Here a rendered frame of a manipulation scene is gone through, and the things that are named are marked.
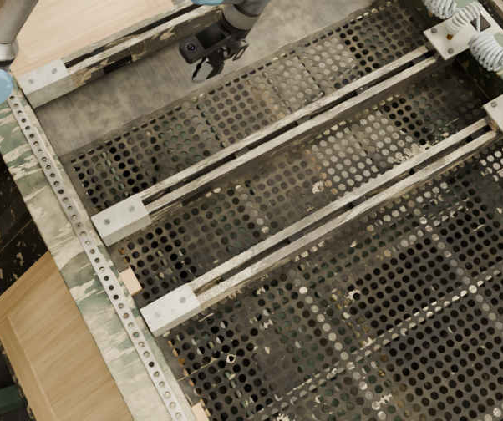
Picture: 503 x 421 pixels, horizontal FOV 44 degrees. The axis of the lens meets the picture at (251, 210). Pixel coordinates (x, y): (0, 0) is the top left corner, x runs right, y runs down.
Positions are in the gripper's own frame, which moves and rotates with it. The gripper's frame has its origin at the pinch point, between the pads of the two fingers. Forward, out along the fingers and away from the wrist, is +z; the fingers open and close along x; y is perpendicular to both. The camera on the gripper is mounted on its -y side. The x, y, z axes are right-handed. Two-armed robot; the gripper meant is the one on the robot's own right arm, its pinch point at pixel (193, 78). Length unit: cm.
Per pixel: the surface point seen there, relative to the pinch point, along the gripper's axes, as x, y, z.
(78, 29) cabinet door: 41, 4, 30
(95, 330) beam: -34, -39, 35
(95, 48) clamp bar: 29.4, 0.2, 24.1
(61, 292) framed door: -15, -26, 72
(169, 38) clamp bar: 22.8, 18.7, 18.4
